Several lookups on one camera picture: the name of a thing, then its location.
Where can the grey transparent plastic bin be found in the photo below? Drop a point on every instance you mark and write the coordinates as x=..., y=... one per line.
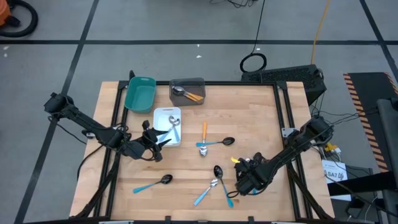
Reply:
x=180, y=101

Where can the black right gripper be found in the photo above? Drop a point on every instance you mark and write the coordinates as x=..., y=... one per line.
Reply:
x=252, y=174

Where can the dark grey equipment cart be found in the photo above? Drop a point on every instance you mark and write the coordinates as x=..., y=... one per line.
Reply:
x=388, y=130

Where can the teal plastic bin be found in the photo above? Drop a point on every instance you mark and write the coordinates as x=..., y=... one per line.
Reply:
x=140, y=96

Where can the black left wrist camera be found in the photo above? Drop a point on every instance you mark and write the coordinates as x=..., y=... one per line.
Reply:
x=135, y=150

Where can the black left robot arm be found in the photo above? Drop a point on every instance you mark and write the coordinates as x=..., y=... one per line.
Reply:
x=87, y=124

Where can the white plastic bin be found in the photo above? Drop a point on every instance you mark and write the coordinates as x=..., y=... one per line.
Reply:
x=161, y=115

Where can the orange shop vacuum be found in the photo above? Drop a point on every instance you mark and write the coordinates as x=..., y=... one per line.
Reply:
x=3, y=14

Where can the white power strip yellow plugs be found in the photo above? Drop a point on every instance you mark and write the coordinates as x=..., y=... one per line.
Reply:
x=331, y=147

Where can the black mat hazard stripes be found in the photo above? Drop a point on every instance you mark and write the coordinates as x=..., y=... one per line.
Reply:
x=367, y=93

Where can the silver metal bracket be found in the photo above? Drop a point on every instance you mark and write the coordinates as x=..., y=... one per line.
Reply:
x=287, y=132

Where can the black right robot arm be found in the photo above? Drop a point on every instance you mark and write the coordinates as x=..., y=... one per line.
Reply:
x=295, y=149

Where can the black computer case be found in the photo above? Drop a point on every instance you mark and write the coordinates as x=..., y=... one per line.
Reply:
x=289, y=77

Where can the black aluminium table frame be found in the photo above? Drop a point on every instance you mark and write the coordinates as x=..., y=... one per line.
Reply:
x=233, y=83

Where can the yellow tag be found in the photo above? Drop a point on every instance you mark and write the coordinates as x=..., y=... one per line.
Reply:
x=235, y=160

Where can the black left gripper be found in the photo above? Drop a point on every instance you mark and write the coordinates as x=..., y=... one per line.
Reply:
x=152, y=137

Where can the white printed label sheet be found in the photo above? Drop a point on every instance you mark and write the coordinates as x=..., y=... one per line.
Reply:
x=334, y=174

